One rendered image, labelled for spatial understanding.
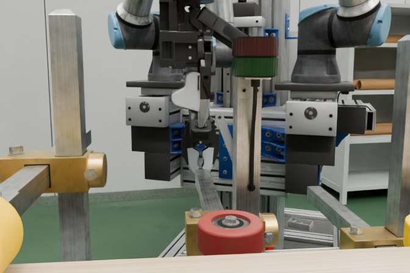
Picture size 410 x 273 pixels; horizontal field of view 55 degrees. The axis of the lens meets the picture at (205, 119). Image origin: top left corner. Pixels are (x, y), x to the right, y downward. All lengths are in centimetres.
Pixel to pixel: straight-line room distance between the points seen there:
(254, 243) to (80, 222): 25
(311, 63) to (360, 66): 254
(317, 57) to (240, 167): 72
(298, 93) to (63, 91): 80
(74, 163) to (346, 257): 36
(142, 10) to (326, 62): 57
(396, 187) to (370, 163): 327
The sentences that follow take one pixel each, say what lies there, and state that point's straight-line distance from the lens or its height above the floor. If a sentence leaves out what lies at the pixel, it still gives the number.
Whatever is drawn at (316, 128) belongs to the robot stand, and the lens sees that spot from 111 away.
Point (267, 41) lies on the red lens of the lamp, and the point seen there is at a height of 112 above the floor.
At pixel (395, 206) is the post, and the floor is 88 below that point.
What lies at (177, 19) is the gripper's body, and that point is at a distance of 63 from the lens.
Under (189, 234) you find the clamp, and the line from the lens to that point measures 59.
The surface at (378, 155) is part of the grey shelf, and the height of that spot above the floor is 27.
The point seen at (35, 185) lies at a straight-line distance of 53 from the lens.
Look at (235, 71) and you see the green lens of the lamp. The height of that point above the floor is 109.
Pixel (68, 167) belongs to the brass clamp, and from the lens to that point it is 57.
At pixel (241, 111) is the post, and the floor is 103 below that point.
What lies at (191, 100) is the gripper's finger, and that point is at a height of 104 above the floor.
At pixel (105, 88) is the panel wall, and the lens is 317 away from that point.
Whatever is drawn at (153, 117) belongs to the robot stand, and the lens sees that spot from 123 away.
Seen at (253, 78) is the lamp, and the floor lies 108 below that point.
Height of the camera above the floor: 109
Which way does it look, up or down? 8 degrees down
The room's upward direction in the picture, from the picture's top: straight up
